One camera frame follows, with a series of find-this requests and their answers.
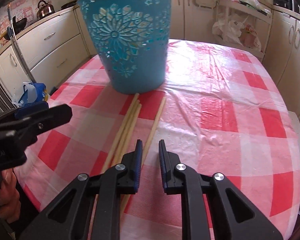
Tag cream kitchen cabinets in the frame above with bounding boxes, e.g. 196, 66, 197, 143
0, 0, 300, 116

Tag person's hand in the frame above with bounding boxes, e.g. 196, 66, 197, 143
0, 168, 21, 223

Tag blue white plastic bag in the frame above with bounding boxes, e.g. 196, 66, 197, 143
12, 82, 49, 107

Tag mop pole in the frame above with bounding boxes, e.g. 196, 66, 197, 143
7, 3, 36, 83

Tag black wok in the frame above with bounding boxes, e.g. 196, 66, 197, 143
12, 16, 27, 35

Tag red white checkered tablecloth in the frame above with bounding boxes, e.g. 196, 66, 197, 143
14, 40, 300, 239

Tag copper kettle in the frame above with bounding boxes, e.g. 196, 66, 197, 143
37, 0, 55, 20

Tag teal perforated plastic basket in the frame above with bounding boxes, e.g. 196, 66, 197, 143
77, 0, 171, 94

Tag white plastic bags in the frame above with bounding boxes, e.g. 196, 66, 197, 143
212, 18, 262, 52

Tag white storage cart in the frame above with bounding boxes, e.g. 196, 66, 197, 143
212, 0, 273, 61

